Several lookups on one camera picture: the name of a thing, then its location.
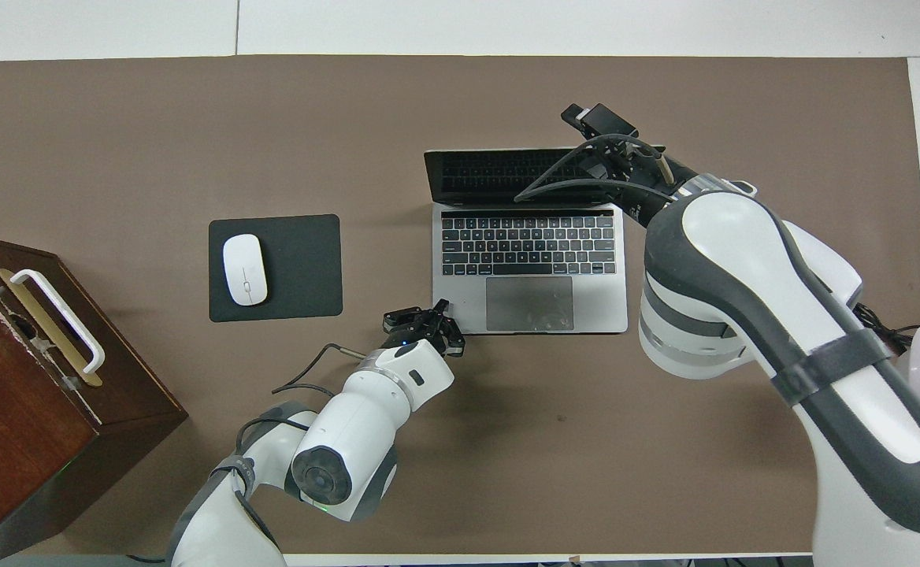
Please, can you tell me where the grey aluminium laptop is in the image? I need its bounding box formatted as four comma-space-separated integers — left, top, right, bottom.
424, 147, 629, 335

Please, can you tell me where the brown table mat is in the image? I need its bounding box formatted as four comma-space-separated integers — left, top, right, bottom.
0, 55, 920, 556

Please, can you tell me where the brass handle plate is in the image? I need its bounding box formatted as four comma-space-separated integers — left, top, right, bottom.
0, 269, 104, 388

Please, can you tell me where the dark brown wooden box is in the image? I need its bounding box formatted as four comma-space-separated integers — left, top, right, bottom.
0, 229, 189, 566

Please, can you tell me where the white box handle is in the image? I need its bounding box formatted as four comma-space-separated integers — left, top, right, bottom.
9, 269, 106, 375

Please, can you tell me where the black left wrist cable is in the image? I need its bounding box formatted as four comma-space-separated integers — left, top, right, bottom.
271, 343, 366, 396

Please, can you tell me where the black mouse pad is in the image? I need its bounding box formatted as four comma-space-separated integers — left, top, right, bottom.
208, 213, 343, 324

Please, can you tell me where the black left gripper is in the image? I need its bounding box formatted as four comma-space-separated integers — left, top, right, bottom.
381, 298, 467, 358

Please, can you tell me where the black lamp power cable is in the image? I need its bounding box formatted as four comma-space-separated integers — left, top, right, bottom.
854, 303, 914, 355

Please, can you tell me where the white computer mouse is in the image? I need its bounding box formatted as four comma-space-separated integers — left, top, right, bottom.
222, 234, 269, 307

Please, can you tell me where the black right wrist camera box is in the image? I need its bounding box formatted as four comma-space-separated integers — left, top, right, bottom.
583, 102, 640, 141

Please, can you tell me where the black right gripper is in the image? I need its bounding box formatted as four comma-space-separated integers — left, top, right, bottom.
561, 105, 697, 227

